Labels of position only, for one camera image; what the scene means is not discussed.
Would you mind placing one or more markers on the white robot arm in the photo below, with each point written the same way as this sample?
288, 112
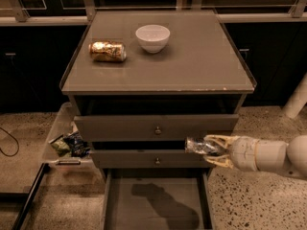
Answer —
282, 158

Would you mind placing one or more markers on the grey middle drawer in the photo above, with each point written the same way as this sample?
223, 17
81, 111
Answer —
144, 158

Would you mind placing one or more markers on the brass top drawer knob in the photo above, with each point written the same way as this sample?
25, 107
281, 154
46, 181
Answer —
157, 131

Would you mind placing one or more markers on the grey bottom drawer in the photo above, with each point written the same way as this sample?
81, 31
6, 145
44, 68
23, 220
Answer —
157, 199

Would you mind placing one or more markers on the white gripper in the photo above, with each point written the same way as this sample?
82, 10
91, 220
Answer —
244, 153

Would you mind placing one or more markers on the grey top drawer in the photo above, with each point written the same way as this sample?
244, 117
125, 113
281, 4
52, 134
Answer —
111, 128

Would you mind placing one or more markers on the green snack bag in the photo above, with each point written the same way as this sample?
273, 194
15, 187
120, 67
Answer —
60, 147

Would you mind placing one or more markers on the silver blue redbull can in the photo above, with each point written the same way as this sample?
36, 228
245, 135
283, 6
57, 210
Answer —
203, 146

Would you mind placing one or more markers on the grey drawer cabinet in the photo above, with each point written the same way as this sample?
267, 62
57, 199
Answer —
199, 71

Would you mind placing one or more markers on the gold soda can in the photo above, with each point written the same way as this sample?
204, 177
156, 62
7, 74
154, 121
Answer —
107, 51

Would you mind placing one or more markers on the clear plastic storage bin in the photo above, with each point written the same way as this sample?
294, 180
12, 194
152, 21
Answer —
63, 125

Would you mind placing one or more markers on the dark blue snack bag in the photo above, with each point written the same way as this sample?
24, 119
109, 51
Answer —
78, 147

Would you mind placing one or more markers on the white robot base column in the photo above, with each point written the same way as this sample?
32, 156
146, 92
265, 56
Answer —
298, 99

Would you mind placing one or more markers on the black floor rail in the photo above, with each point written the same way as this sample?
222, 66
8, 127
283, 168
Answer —
23, 201

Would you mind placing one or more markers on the white ceramic bowl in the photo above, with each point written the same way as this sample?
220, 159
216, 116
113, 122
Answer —
152, 38

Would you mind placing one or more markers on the grey drawer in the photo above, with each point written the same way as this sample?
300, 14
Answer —
111, 128
157, 199
144, 158

